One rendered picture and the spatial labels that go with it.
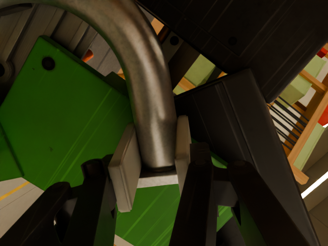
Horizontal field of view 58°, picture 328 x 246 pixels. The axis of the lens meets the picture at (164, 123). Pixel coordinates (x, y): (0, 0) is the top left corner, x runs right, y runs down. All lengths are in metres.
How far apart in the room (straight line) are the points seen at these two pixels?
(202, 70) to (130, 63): 2.89
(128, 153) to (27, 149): 0.11
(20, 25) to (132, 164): 0.14
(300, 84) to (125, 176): 3.42
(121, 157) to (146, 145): 0.04
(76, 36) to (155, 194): 0.14
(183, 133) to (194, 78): 2.82
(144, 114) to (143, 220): 0.12
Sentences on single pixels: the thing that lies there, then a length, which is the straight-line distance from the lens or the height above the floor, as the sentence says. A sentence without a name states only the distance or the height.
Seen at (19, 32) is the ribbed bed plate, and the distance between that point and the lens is 0.26.
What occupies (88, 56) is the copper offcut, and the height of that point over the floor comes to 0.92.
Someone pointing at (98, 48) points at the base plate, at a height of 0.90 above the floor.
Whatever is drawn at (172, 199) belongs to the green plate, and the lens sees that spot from 0.26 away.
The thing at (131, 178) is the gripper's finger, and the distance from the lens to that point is 0.18.
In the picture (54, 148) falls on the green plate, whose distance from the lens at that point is 0.26.
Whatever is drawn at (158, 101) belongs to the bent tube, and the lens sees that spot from 0.19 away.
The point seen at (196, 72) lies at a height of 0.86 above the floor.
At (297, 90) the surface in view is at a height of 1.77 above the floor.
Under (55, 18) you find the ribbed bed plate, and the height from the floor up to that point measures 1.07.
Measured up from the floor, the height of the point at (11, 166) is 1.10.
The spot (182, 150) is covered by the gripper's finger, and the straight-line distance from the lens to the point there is 0.16.
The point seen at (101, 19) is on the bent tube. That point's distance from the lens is 0.19.
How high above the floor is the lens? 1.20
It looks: 5 degrees down
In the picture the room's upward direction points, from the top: 130 degrees clockwise
